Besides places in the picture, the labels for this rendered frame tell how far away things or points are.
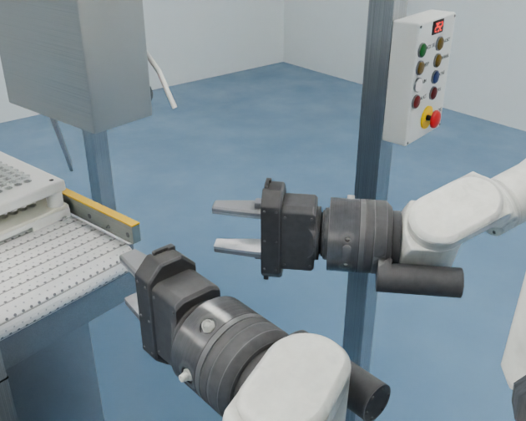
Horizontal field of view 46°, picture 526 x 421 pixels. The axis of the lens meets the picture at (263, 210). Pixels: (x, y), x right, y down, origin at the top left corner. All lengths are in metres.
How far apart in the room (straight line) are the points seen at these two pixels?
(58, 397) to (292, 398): 0.83
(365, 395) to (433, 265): 0.26
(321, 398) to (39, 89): 0.66
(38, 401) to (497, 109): 3.72
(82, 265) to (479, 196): 0.58
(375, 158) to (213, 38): 3.87
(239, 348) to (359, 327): 1.18
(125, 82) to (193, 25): 4.18
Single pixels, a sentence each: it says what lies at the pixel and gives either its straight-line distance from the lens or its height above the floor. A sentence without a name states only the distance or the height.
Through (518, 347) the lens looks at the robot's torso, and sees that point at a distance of 0.37.
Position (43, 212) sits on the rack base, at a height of 0.91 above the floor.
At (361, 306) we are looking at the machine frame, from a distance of 1.63.
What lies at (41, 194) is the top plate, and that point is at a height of 0.95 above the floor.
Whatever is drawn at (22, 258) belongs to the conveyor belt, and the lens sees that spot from 1.03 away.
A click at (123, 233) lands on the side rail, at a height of 0.90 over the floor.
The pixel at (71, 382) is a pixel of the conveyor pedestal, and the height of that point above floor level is 0.58.
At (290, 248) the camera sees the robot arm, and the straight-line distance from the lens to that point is 0.73.
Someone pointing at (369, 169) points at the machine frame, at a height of 0.82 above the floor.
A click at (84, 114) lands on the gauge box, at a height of 1.12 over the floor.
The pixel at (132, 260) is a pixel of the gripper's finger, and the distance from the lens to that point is 0.64.
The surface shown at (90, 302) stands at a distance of 1.03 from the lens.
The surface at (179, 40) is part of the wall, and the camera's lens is 5.01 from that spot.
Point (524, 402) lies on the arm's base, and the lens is 0.20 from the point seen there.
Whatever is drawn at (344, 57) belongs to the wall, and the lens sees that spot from 5.18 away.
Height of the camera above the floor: 1.39
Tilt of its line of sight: 28 degrees down
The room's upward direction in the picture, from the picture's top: straight up
